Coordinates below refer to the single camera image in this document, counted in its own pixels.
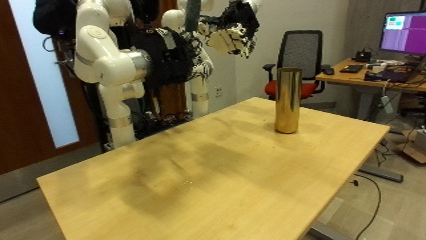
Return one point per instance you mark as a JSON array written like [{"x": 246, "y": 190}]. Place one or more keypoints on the tall gold cylinder vase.
[{"x": 288, "y": 100}]

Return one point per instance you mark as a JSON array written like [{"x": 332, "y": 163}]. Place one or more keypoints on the black mesh chair, red seat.
[{"x": 301, "y": 50}]

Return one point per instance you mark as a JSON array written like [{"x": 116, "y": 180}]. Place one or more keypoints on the black computer mouse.
[{"x": 328, "y": 71}]

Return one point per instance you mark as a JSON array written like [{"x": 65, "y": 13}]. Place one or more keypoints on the black keyboard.
[{"x": 352, "y": 69}]

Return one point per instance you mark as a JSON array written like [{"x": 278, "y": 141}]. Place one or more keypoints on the wooden office desk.
[{"x": 350, "y": 79}]

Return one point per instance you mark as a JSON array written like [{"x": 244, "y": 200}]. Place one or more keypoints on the black desk phone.
[{"x": 362, "y": 56}]

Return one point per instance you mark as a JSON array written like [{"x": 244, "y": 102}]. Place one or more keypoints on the computer monitor, purple screen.
[{"x": 406, "y": 33}]

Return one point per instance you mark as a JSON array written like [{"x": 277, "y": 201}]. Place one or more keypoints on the white hanging power adapter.
[{"x": 387, "y": 104}]

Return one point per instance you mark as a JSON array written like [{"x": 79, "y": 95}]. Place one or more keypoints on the cardboard box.
[{"x": 413, "y": 150}]

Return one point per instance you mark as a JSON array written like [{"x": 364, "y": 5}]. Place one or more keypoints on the grey table foot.
[{"x": 381, "y": 174}]

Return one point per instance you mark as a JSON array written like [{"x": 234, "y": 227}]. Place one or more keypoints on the white wall outlet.
[{"x": 218, "y": 92}]

